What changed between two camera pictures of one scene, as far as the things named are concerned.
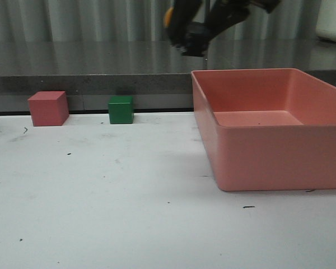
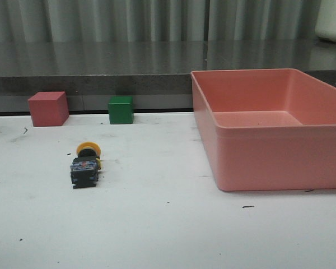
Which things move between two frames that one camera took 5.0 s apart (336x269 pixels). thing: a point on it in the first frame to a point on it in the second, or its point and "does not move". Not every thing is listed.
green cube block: x=121 y=109 does not move
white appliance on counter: x=331 y=23 does not move
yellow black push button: x=191 y=38 to x=84 y=168
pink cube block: x=49 y=108 does not move
